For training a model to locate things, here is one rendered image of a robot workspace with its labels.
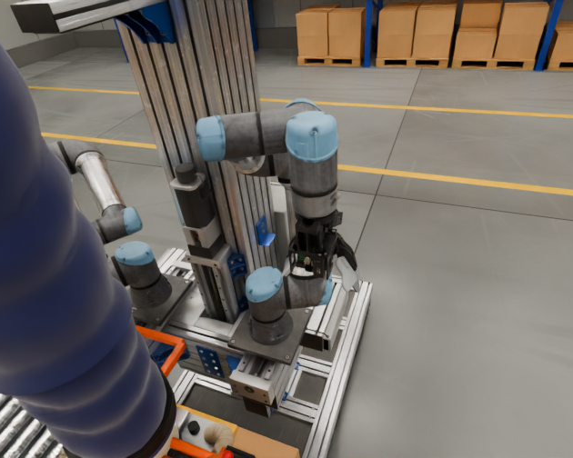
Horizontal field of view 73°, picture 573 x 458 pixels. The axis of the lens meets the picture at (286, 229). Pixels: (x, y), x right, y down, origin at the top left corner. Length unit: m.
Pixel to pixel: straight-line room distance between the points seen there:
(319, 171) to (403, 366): 2.03
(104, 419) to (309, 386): 1.49
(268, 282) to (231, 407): 1.12
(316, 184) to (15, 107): 0.38
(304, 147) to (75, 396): 0.52
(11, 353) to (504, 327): 2.63
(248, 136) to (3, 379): 0.50
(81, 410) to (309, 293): 0.66
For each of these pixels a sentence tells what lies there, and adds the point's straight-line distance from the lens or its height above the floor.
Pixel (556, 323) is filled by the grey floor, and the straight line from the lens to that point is 3.00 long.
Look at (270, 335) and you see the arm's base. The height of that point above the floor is 1.08.
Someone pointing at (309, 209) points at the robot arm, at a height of 1.74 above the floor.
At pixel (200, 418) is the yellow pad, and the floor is 1.08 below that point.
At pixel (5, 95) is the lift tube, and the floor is 1.98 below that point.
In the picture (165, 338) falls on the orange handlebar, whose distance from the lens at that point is 1.20.
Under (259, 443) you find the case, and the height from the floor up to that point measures 0.94.
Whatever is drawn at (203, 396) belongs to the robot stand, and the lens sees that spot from 2.23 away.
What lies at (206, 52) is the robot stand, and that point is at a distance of 1.03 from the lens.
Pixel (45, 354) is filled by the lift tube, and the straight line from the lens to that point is 0.64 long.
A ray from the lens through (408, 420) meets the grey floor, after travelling 2.35.
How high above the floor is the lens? 2.09
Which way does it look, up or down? 38 degrees down
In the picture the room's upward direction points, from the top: 6 degrees counter-clockwise
